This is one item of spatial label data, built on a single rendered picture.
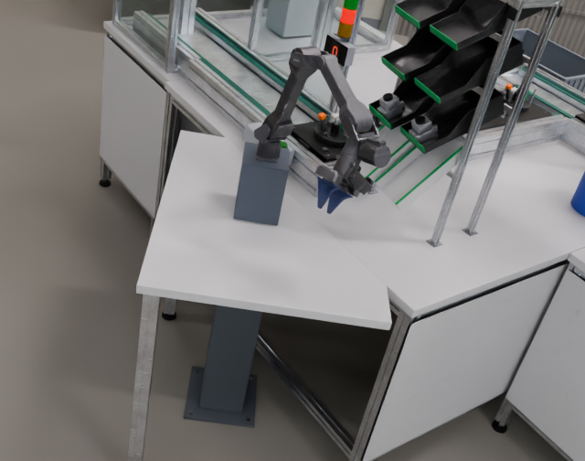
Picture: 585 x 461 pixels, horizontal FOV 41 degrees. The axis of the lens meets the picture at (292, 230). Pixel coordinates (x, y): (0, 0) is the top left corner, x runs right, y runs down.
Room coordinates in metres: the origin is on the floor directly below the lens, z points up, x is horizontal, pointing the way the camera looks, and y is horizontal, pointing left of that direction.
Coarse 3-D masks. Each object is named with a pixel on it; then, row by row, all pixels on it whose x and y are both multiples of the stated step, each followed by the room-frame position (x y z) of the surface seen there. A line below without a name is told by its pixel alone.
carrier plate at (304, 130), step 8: (328, 120) 2.58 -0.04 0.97; (296, 128) 2.46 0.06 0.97; (304, 128) 2.47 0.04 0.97; (312, 128) 2.48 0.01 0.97; (296, 136) 2.41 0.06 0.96; (304, 136) 2.41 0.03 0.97; (312, 136) 2.42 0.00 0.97; (312, 144) 2.37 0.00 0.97; (320, 144) 2.38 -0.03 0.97; (312, 152) 2.34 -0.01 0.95; (320, 152) 2.32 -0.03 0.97; (328, 152) 2.34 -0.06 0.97; (336, 152) 2.35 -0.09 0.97; (328, 160) 2.29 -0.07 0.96
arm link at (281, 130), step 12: (300, 48) 1.97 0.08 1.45; (312, 48) 1.99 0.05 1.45; (300, 72) 1.96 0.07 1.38; (312, 72) 1.99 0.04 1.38; (288, 84) 2.00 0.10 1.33; (300, 84) 1.99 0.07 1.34; (288, 96) 1.99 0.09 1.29; (276, 108) 2.02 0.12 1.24; (288, 108) 2.01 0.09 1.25; (264, 120) 2.03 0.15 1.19; (276, 120) 2.01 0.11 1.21; (288, 120) 2.02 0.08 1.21; (276, 132) 2.00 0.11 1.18; (288, 132) 2.03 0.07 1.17
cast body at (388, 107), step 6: (384, 96) 2.21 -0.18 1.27; (390, 96) 2.20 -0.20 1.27; (396, 96) 2.21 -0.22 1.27; (384, 102) 2.19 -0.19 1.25; (390, 102) 2.19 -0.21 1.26; (396, 102) 2.20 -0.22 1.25; (402, 102) 2.24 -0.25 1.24; (378, 108) 2.21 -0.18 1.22; (384, 108) 2.20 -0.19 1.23; (390, 108) 2.19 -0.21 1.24; (396, 108) 2.21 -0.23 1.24; (384, 114) 2.19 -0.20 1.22; (390, 114) 2.20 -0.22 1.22; (396, 114) 2.21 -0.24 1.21
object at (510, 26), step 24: (504, 0) 2.12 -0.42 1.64; (552, 24) 2.20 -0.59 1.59; (504, 48) 2.08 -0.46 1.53; (528, 72) 2.21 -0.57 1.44; (480, 120) 2.09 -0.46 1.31; (504, 144) 2.20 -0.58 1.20; (456, 168) 2.09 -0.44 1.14; (456, 192) 2.09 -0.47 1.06; (480, 192) 2.21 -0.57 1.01; (432, 240) 2.09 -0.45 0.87
